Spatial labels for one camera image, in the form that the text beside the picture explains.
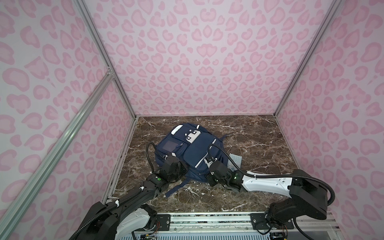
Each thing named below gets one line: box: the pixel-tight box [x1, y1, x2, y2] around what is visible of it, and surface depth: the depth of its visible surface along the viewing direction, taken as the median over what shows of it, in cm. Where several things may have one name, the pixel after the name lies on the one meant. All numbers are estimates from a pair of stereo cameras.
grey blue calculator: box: [227, 153, 242, 172], surface depth 95 cm
